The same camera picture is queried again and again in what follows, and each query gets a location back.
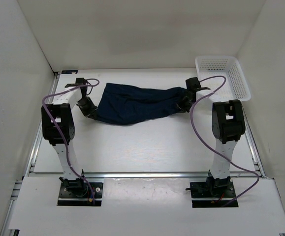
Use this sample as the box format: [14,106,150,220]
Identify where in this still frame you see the aluminium rail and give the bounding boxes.
[233,109,267,178]
[0,71,61,236]
[28,172,256,179]

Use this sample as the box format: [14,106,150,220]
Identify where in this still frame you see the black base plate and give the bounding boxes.
[57,179,103,207]
[185,181,238,208]

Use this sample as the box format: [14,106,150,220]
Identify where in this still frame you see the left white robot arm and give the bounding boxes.
[41,78,99,197]

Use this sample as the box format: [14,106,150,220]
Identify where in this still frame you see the navy blue shorts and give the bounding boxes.
[96,83,187,125]

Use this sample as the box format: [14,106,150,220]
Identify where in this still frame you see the aluminium front rail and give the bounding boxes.
[28,172,256,179]

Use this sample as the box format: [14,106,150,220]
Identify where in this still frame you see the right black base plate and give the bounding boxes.
[185,181,238,208]

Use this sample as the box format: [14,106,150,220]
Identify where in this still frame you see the aluminium left rail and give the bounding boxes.
[0,71,61,236]

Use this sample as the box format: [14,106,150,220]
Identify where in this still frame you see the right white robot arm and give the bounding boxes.
[177,88,246,197]

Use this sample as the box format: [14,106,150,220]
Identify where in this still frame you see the blue label sticker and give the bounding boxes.
[61,70,78,74]

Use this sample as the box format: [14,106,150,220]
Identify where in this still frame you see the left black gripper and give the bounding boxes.
[76,97,97,119]

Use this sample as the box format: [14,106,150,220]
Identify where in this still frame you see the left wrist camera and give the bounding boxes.
[75,78,89,93]

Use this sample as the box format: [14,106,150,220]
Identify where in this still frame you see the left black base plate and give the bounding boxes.
[57,179,103,207]

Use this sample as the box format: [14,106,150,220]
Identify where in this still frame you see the white plastic basket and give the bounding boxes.
[195,56,251,102]

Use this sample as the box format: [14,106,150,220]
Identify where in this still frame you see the aluminium right rail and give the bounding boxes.
[233,109,267,178]

